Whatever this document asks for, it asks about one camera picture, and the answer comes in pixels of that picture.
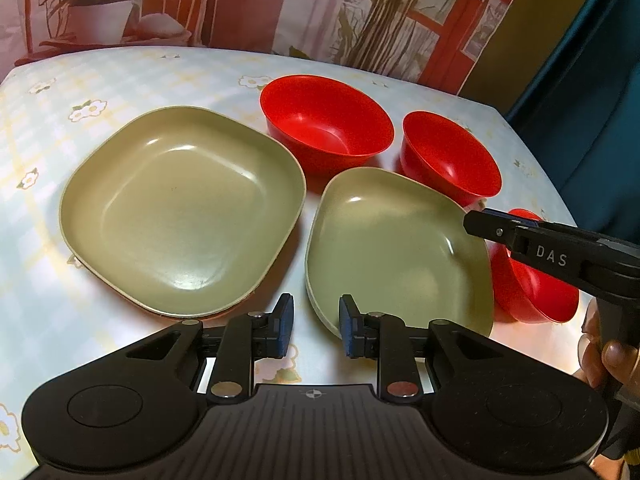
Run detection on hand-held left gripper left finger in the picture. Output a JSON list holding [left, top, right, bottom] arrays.
[[125, 294, 297, 406]]

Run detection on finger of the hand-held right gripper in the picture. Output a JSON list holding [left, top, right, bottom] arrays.
[[463, 208, 602, 292], [492, 211, 609, 249]]

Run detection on olive fabric strip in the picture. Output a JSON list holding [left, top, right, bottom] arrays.
[[459, 0, 617, 112]]

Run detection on teal curtain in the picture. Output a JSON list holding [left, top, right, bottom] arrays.
[[505, 0, 640, 242]]

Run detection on green square plate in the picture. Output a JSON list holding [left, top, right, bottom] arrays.
[[305, 166, 496, 342], [59, 105, 307, 319]]

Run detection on red plastic bowl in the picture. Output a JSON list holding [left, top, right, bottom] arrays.
[[487, 208, 581, 325], [260, 75, 396, 177], [398, 111, 502, 207]]

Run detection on wall poster with plants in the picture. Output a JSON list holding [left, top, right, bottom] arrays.
[[0, 0, 531, 97]]

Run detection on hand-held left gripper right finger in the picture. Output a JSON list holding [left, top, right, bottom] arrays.
[[338, 294, 505, 404]]

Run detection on person's right hand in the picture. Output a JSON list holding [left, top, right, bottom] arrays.
[[574, 302, 640, 402]]

